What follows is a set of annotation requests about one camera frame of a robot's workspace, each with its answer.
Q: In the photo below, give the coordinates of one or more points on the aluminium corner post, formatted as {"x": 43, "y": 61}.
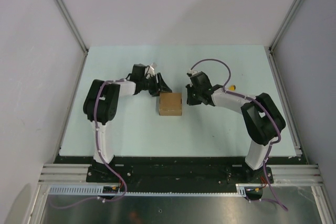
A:
{"x": 65, "y": 13}
{"x": 289, "y": 17}

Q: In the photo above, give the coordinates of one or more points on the right aluminium corner post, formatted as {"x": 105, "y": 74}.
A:
{"x": 289, "y": 17}

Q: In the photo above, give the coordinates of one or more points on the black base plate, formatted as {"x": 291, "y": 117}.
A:
{"x": 176, "y": 175}

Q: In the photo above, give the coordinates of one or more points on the right aluminium side rail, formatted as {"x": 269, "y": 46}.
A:
{"x": 284, "y": 102}

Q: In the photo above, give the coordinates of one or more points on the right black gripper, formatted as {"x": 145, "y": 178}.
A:
{"x": 190, "y": 101}

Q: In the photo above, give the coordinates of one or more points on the aluminium front rail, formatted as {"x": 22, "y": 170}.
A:
{"x": 284, "y": 175}

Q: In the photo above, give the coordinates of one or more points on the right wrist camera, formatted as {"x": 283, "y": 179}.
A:
{"x": 191, "y": 72}

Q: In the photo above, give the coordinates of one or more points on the brown cardboard express box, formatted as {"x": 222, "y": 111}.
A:
{"x": 170, "y": 104}

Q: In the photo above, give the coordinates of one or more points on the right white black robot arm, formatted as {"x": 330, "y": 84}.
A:
{"x": 262, "y": 118}

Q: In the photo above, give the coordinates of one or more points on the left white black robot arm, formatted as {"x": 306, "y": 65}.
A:
{"x": 101, "y": 103}

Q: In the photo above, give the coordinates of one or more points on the left aluminium corner post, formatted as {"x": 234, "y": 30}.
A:
{"x": 65, "y": 13}

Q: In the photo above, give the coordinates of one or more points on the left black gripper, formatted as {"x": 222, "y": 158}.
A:
{"x": 160, "y": 87}

